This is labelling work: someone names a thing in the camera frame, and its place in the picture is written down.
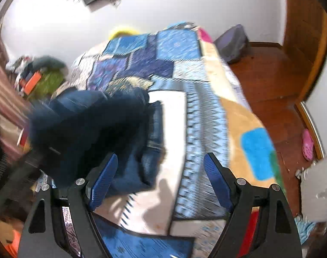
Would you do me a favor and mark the orange box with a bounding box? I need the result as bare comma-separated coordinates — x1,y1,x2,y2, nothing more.
23,71,42,95

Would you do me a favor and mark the blue denim jacket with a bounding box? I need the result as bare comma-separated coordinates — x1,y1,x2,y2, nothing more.
29,88,164,196

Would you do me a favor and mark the green patterned covered stand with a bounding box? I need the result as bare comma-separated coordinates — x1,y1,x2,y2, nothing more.
27,70,64,101

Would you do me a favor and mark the wooden door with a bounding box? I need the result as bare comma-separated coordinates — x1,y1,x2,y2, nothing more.
283,0,327,104

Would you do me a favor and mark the grey purple backpack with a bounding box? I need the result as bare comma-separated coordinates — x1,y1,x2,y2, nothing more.
213,25,250,63

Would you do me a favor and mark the blue patchwork quilt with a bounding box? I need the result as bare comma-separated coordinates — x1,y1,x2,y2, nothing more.
45,23,229,257

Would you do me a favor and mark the beige colour block blanket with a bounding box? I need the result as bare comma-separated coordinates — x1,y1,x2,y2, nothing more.
197,27,285,189

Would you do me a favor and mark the dark green cushion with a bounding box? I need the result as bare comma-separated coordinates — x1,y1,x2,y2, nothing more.
29,55,67,71

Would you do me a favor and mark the pink croc slipper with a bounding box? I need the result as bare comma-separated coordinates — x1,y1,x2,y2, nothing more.
302,129,314,161

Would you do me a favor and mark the yellow bed frame edge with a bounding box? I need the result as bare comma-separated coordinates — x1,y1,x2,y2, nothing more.
108,29,141,40

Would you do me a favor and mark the striped pink curtain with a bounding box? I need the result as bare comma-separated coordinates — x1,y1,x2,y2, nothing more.
0,35,29,159

